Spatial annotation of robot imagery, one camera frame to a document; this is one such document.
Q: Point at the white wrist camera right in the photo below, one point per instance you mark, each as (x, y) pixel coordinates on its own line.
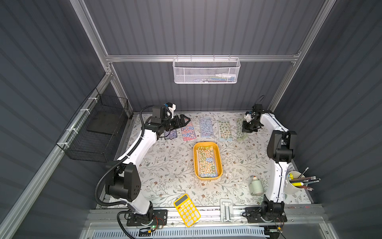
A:
(248, 117)

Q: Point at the purple sticker sheet black border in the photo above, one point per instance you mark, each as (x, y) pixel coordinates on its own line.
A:
(172, 134)

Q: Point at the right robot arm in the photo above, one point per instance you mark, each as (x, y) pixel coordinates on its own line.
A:
(280, 151)

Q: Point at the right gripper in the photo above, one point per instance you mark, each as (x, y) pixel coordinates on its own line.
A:
(249, 125)

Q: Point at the pens in cup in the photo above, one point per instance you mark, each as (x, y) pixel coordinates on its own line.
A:
(298, 180)

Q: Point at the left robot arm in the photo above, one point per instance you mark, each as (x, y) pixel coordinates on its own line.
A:
(121, 184)

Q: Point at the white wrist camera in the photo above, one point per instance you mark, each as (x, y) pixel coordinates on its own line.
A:
(248, 117)
(169, 110)

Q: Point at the black wire basket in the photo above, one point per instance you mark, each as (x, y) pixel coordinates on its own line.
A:
(97, 130)

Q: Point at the yellow calculator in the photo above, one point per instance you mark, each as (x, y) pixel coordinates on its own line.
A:
(187, 210)

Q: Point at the pale green bottle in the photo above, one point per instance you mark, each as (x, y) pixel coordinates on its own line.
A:
(256, 187)

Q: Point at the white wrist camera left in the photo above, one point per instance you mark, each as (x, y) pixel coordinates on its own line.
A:
(169, 110)

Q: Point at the pale blue jewel sticker sheet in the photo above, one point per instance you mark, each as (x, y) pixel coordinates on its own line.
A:
(206, 127)

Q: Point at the white metal bracket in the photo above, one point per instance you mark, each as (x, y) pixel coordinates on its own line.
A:
(226, 210)

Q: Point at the orange tiny animal sticker sheet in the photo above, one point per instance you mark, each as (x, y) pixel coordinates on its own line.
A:
(207, 167)

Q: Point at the green dinosaur sticker sheet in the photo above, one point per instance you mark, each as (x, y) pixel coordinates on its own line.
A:
(225, 133)

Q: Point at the items in white basket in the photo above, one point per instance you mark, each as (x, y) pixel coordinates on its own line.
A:
(218, 78)

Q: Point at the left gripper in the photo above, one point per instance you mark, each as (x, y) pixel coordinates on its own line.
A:
(177, 121)

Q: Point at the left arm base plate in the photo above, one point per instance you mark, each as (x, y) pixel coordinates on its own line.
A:
(154, 217)

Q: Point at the white pen cup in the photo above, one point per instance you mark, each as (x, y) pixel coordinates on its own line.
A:
(289, 188)

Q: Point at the yellow storage tray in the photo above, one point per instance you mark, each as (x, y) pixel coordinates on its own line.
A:
(217, 158)

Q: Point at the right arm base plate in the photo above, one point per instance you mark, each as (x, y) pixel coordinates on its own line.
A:
(262, 215)

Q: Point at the white wire basket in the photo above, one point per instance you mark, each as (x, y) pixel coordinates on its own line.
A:
(187, 70)

